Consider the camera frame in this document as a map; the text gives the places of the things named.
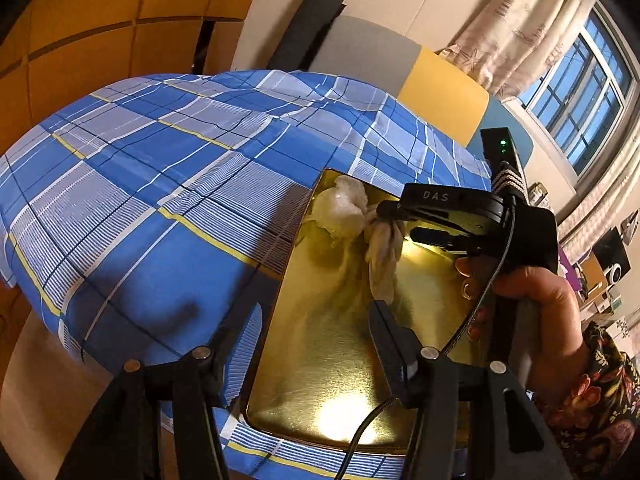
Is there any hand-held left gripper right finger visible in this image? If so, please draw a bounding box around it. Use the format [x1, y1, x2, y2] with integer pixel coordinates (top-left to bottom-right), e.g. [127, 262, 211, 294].
[366, 300, 576, 480]

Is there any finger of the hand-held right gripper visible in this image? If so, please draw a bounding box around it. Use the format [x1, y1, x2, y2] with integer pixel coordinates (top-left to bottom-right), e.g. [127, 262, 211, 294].
[375, 184, 501, 224]
[410, 227, 477, 252]

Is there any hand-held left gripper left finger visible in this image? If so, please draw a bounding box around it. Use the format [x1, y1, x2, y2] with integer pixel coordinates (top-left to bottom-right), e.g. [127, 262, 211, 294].
[55, 304, 264, 480]

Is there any white cloth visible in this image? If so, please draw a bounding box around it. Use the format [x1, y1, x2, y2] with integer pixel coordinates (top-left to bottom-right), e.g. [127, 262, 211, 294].
[364, 210, 407, 307]

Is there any gold metal tissue box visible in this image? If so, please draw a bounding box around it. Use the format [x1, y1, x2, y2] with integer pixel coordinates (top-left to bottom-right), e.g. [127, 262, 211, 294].
[243, 167, 501, 457]

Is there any white plastic wad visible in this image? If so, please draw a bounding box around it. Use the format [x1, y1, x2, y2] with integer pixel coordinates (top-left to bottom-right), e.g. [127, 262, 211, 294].
[309, 175, 372, 239]

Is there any person's right forearm floral sleeve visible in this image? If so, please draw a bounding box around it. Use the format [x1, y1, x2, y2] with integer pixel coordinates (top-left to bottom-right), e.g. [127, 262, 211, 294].
[530, 320, 640, 480]

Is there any person's right hand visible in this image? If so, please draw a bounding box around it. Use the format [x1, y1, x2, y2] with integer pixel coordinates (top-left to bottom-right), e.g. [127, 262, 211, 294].
[455, 254, 585, 390]

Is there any beige patterned curtain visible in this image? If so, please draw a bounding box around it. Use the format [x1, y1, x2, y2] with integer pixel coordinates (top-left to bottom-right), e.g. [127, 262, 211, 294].
[437, 0, 593, 99]
[555, 125, 640, 243]

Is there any grey yellow blue headboard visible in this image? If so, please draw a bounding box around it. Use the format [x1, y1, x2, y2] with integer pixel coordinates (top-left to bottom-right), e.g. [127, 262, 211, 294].
[305, 15, 536, 167]

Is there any window with metal bars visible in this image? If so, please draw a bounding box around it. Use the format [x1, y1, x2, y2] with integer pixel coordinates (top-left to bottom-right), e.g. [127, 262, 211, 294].
[517, 5, 633, 177]

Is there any blue plaid bedsheet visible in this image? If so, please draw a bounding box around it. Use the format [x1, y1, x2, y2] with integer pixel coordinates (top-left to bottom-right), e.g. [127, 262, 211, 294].
[0, 70, 493, 480]

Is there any black rolled mat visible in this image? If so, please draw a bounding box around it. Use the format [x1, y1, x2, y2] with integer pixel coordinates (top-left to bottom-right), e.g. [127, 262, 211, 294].
[270, 0, 347, 72]

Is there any wooden wardrobe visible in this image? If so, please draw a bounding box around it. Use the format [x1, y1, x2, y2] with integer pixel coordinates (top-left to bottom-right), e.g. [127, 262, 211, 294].
[0, 0, 271, 156]

